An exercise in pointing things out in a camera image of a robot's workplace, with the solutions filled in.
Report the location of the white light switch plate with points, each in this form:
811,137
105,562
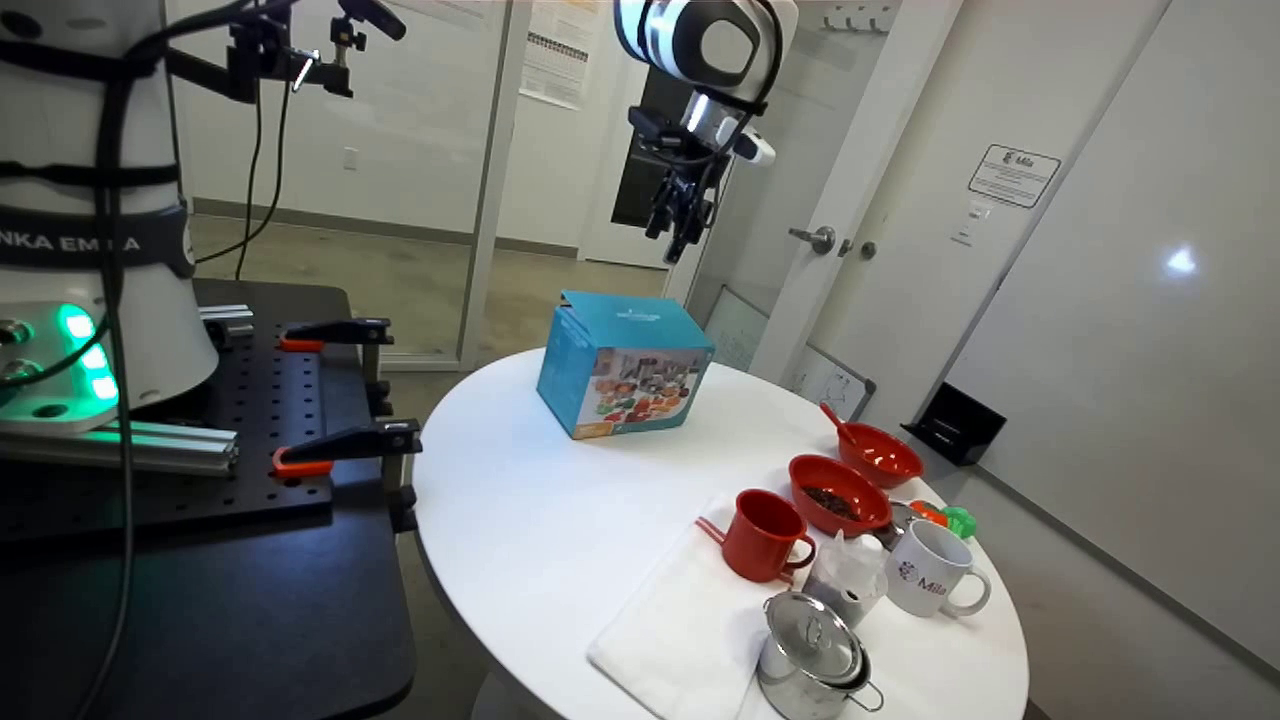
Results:
859,16

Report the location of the large wall whiteboard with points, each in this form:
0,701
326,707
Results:
1146,333

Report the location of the white cutting board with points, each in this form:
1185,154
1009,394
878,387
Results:
675,634

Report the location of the silver door lock knob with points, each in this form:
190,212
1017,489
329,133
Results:
860,249

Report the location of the green and orange toy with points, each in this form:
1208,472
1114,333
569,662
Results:
945,516

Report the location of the red bowl with dark contents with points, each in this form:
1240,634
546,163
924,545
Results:
838,492

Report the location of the white door sign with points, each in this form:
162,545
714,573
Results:
1014,174

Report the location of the black camera on mount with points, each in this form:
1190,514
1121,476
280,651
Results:
285,47

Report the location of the black perforated breadboard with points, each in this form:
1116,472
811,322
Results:
253,387

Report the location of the small steel pot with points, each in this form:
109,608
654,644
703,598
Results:
811,653

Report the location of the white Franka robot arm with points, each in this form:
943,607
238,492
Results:
705,42

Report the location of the paper notice on glass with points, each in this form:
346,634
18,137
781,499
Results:
553,68

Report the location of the white ceramic mug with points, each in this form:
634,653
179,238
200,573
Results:
924,566

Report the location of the small leaning whiteboard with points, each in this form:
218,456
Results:
833,383

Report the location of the blue cardboard box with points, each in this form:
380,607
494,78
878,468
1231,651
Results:
623,383

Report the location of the silver metal rail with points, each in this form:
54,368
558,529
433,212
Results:
162,445

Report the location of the black wall tray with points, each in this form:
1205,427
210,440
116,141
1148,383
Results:
953,427

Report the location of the clear glass cup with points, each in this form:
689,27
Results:
850,579

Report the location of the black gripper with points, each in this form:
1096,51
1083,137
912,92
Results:
685,147

